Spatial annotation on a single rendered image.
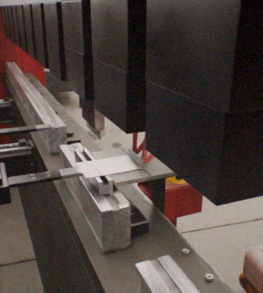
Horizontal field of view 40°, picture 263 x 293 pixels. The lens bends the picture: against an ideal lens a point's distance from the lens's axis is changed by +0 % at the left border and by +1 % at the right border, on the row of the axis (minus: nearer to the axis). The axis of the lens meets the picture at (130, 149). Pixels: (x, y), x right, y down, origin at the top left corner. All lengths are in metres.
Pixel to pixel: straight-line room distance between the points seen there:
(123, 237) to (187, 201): 0.55
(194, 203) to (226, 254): 1.01
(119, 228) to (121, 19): 0.42
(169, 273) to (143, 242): 0.23
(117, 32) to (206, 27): 0.20
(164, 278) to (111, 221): 0.21
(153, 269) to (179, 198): 0.69
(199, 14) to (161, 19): 0.06
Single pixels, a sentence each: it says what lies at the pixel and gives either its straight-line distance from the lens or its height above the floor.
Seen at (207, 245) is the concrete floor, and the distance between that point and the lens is 2.31.
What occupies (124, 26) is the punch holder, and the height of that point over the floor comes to 1.31.
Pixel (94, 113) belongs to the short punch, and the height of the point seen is 1.14.
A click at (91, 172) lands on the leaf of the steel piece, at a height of 1.00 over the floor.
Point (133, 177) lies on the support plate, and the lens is 0.76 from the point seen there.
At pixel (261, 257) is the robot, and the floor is 0.28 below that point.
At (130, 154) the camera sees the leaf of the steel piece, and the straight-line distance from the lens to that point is 0.85.
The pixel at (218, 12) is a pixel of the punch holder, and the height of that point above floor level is 1.32.
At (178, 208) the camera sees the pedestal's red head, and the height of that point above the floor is 0.70.
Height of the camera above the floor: 1.33
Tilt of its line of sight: 21 degrees down
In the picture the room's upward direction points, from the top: straight up
